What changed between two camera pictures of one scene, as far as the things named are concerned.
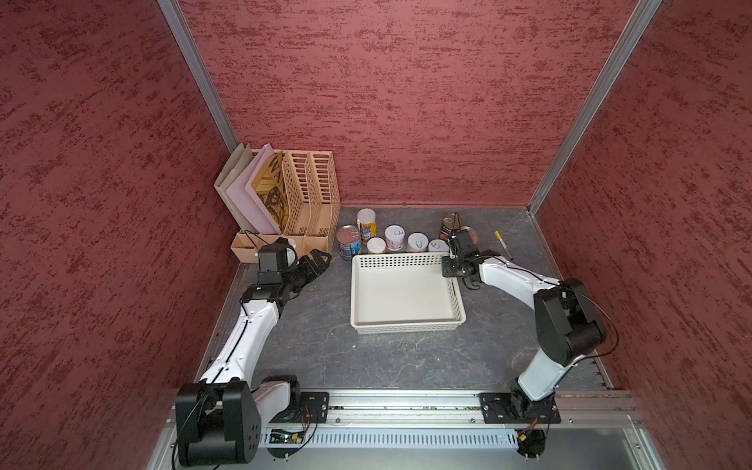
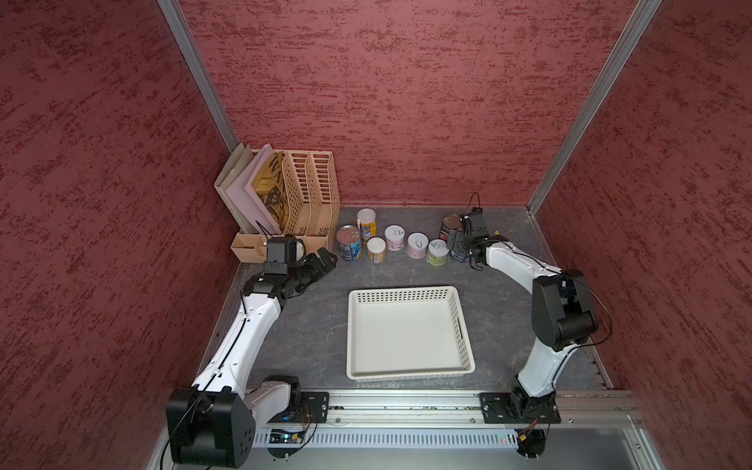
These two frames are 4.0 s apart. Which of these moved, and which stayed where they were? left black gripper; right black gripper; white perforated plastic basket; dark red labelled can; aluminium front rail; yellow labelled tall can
Moved: white perforated plastic basket; right black gripper
Stayed: yellow labelled tall can; left black gripper; dark red labelled can; aluminium front rail
